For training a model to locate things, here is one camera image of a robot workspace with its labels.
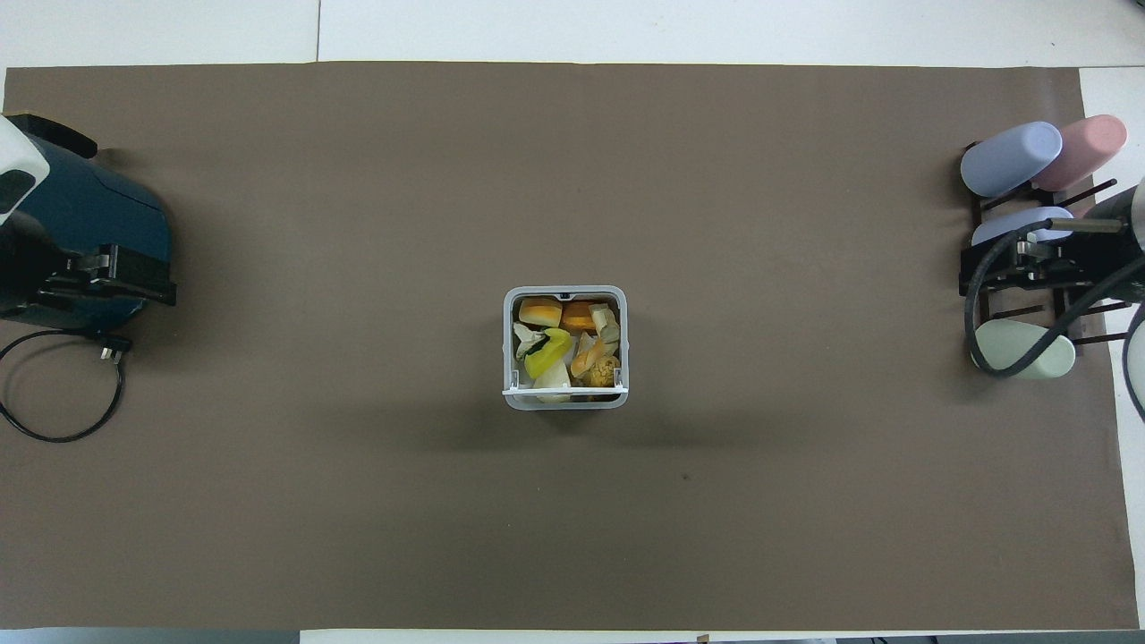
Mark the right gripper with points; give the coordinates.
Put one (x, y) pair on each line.
(1109, 259)

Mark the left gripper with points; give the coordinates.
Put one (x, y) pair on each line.
(27, 259)

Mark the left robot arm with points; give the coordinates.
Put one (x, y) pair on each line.
(16, 159)

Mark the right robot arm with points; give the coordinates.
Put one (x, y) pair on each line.
(1139, 215)

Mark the grey trash bin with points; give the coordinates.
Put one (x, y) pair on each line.
(509, 358)

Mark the black cup rack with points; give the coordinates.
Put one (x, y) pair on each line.
(1096, 193)

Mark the dark teal appliance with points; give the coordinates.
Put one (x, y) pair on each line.
(116, 210)

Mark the lavender cup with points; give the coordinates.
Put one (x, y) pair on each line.
(1011, 159)
(1006, 225)

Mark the pink cup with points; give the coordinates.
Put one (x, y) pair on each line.
(1082, 150)

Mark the pale green cup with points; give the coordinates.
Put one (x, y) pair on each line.
(1029, 351)

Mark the white crumpled paper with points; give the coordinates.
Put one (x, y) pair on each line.
(526, 340)

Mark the beige crumpled paper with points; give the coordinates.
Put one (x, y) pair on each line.
(606, 322)

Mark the brown walnut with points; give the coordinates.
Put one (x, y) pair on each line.
(606, 371)

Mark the bread bun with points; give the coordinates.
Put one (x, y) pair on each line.
(540, 312)

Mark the yellow green peel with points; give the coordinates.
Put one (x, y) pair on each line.
(547, 353)

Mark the tan peel piece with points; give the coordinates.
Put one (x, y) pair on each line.
(586, 358)

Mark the orange food piece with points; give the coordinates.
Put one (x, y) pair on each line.
(578, 317)

